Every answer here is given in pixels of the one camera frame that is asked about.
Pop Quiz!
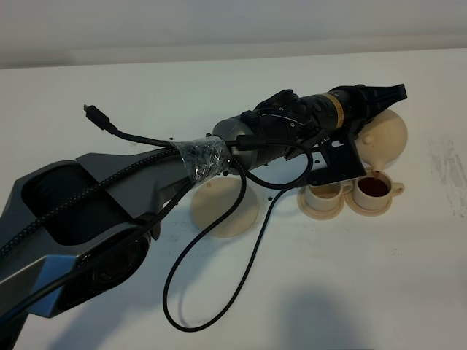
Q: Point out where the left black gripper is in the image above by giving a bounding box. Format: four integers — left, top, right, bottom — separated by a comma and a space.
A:
330, 84, 406, 137

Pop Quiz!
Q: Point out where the beige ceramic teapot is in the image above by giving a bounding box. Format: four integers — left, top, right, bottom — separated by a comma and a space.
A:
355, 109, 408, 172

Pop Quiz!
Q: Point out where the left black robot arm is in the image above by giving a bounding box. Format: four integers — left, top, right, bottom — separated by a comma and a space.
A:
1, 84, 407, 349

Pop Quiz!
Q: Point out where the beige teapot saucer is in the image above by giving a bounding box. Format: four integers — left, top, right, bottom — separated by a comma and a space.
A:
190, 177, 260, 238

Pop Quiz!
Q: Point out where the right beige teacup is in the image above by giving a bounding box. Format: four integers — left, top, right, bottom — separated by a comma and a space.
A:
350, 168, 405, 210

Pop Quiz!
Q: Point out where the beige teacup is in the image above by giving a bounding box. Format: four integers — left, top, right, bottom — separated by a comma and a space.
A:
304, 182, 354, 212
350, 168, 405, 210

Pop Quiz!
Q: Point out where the right beige cup saucer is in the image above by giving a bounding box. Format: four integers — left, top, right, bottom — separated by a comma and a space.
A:
344, 193, 392, 217

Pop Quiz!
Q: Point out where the beige cup saucer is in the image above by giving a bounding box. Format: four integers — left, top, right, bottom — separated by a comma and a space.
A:
344, 193, 392, 217
298, 186, 344, 220

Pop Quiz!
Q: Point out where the left beige teacup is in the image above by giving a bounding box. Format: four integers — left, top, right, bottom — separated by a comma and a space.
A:
304, 182, 354, 212

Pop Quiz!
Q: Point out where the left beige cup saucer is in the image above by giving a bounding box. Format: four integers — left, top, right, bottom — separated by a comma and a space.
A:
298, 186, 344, 220

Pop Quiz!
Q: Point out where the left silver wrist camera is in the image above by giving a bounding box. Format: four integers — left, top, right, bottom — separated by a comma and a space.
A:
306, 141, 366, 187

